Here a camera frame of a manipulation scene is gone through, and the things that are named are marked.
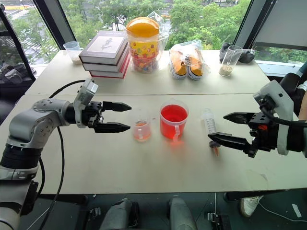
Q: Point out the bare leg of person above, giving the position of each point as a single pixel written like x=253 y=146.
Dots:
x=303 y=107

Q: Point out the dark grey rounded shape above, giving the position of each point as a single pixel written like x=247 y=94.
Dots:
x=182 y=213
x=117 y=215

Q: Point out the black metal bracket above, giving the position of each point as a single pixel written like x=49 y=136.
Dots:
x=95 y=213
x=219 y=221

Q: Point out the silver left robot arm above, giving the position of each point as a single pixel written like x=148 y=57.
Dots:
x=26 y=124

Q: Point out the white sneaker of person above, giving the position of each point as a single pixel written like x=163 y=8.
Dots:
x=249 y=206

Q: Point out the white tape strip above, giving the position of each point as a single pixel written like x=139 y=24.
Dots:
x=297 y=210

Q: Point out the measuring cup with red liquid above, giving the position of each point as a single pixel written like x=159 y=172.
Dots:
x=172 y=124

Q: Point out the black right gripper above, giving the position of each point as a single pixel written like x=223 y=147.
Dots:
x=263 y=134

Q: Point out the clear measuring cup white contents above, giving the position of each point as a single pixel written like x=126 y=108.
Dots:
x=73 y=52

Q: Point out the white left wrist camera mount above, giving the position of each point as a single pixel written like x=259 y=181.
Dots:
x=84 y=95

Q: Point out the dark window frame post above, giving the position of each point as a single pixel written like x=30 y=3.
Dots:
x=244 y=21
x=57 y=24

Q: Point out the yellow toy bucket orange lid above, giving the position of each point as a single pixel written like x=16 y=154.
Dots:
x=142 y=48

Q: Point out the red hardcover book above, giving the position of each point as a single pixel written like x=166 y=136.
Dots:
x=110 y=74

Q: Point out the tall glass with grains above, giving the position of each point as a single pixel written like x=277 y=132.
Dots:
x=229 y=64

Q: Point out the bagged small orange shoes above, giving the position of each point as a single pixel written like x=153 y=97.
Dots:
x=184 y=51

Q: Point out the clear plastic syringe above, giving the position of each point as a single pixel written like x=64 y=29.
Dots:
x=208 y=122

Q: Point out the black table foot bar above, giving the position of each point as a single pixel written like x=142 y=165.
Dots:
x=251 y=195

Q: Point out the dark hardcover book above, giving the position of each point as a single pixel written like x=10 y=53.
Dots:
x=105 y=67

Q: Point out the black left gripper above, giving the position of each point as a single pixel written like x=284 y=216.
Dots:
x=92 y=112

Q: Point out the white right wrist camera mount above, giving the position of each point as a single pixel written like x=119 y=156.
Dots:
x=283 y=95

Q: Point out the yellow canvas shoe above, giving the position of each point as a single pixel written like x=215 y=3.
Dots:
x=179 y=68
x=195 y=69

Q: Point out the black clothing of person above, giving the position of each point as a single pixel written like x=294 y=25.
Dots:
x=291 y=83

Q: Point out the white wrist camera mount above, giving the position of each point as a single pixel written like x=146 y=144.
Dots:
x=84 y=95
x=283 y=95

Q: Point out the clear glass with orange liquid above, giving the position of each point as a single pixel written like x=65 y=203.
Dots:
x=141 y=131

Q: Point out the grey hardcover book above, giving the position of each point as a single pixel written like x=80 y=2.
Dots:
x=105 y=45

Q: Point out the clear plastic bag around bucket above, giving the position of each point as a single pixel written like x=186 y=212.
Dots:
x=163 y=26

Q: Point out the dark grey cloth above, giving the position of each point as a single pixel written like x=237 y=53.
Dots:
x=247 y=56

